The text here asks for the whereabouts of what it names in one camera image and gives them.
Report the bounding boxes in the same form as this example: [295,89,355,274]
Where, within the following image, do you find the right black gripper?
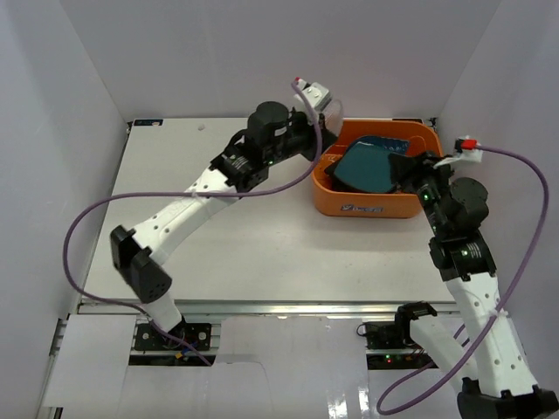
[386,150,455,235]

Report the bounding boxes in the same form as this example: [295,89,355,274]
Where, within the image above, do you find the dark blue shell plate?
[349,135,411,155]

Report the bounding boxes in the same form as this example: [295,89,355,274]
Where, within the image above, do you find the teal square plate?
[324,141,395,194]

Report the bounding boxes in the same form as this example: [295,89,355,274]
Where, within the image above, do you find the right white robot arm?
[389,152,558,418]

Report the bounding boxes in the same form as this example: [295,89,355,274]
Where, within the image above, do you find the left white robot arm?
[110,100,343,348]

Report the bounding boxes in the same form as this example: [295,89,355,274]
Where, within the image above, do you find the orange plastic bin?
[311,118,444,219]

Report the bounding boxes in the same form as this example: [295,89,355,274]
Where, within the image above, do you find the blue table label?
[132,119,164,127]

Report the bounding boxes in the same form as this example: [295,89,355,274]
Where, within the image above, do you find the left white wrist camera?
[302,82,333,113]

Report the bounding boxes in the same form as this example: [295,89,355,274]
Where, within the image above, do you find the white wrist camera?
[302,82,333,113]
[433,135,483,168]

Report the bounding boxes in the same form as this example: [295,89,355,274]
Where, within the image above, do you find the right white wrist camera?
[433,135,483,168]

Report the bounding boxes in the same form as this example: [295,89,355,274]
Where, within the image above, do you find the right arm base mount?
[355,322,414,350]

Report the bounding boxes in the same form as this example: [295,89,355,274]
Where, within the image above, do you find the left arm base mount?
[130,323,215,367]

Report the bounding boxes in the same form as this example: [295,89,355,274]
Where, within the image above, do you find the aluminium table front rail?
[78,300,459,317]

